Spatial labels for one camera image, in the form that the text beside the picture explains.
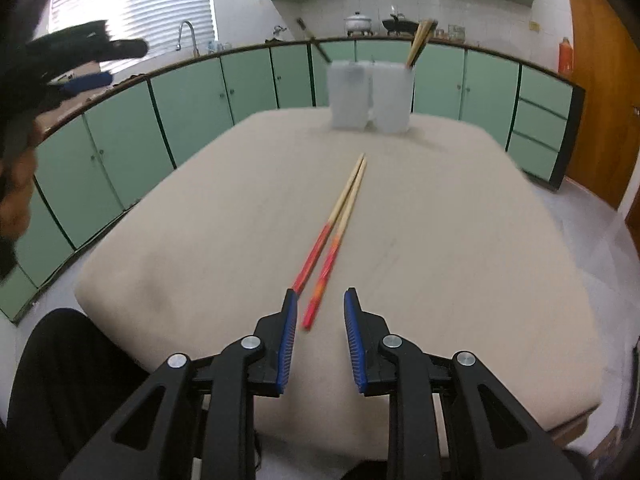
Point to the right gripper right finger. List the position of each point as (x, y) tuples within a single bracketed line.
[(373, 374)]

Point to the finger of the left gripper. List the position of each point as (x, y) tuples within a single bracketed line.
[(87, 82), (123, 50)]

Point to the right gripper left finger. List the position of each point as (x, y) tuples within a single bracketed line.
[(268, 375)]

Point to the red patterned chopstick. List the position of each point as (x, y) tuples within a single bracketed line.
[(316, 249), (339, 230)]

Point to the black chopstick silver band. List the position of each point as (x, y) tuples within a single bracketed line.
[(313, 40)]

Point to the green kitchen counter cabinets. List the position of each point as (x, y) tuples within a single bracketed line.
[(109, 149)]

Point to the person's left hand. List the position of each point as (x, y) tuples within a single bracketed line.
[(15, 205)]

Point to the window blinds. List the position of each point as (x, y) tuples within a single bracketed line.
[(168, 26)]

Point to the left white plastic container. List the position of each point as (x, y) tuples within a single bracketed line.
[(349, 88)]

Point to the white plastic container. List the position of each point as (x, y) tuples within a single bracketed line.
[(392, 87), (349, 88)]

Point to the white cooking pot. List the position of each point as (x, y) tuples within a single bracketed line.
[(358, 24)]

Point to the right white plastic container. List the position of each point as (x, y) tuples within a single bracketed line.
[(392, 87)]

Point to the black wok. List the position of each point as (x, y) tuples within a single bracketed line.
[(398, 25)]

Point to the wooden door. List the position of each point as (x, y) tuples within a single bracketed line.
[(606, 61)]

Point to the red fire extinguisher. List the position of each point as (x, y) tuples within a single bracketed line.
[(566, 58)]

